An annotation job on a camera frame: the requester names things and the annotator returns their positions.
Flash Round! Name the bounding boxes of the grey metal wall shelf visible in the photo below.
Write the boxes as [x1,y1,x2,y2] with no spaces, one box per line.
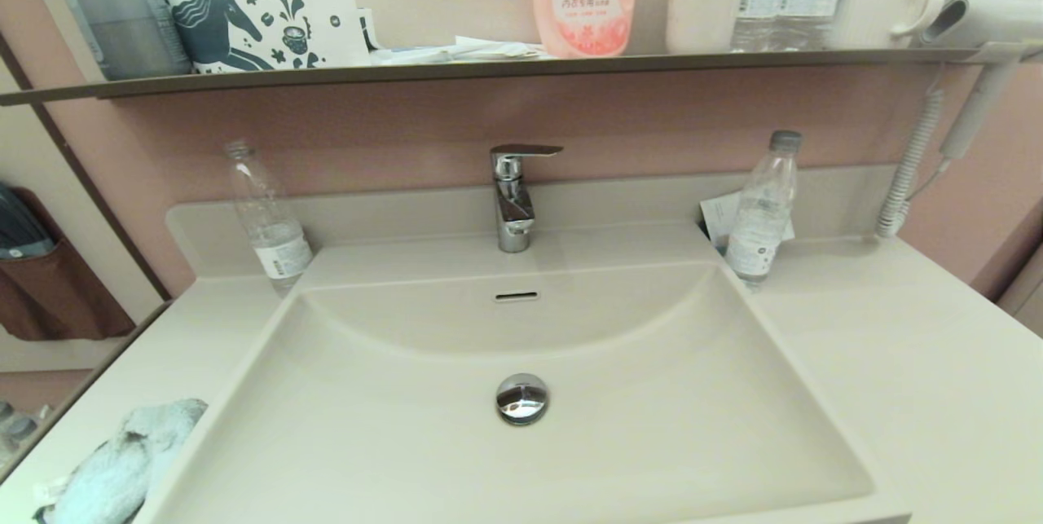
[0,46,1043,108]

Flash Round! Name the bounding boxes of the clear plastic bottle without cap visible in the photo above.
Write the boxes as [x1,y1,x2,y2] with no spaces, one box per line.
[224,139,315,297]

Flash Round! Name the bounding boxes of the white hair dryer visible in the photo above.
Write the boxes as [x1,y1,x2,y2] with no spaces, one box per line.
[921,0,1043,160]

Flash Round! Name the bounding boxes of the white coiled dryer cord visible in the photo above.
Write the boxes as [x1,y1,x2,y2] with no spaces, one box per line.
[876,68,954,240]

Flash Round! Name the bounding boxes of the white cup without handle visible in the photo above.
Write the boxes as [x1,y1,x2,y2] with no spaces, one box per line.
[665,0,749,55]

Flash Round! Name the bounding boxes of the clear plastic bottle grey cap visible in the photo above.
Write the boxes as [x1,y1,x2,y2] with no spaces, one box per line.
[724,130,803,290]

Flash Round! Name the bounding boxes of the white paper packets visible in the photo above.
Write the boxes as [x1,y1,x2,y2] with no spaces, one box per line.
[368,36,555,66]

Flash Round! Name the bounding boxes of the chrome sink faucet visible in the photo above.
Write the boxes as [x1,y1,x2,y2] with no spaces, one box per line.
[490,143,564,253]

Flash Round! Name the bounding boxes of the white mug with handle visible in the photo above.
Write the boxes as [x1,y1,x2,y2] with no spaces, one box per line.
[825,0,946,51]

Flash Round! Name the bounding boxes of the white sink basin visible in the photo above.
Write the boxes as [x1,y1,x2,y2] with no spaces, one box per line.
[155,262,877,524]

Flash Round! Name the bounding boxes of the fluffy pale blue cloth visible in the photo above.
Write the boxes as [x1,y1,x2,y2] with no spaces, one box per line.
[33,399,209,524]

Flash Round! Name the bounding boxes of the small printed paper card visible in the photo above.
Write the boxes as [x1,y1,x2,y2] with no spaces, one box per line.
[699,192,795,254]

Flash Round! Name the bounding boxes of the brown hanging fabric bag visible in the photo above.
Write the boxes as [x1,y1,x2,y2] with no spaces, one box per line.
[0,186,137,342]

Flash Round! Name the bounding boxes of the chrome drain stopper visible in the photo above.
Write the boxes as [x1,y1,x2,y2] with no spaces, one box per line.
[495,373,550,427]

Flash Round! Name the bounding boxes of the white pouch horse print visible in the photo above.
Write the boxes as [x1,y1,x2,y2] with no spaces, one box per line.
[156,0,372,74]

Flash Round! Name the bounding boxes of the dark item in bag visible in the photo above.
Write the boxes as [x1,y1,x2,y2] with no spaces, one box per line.
[0,182,56,260]

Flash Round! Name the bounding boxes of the grey matte bottle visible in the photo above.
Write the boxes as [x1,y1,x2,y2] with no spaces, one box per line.
[49,0,193,82]

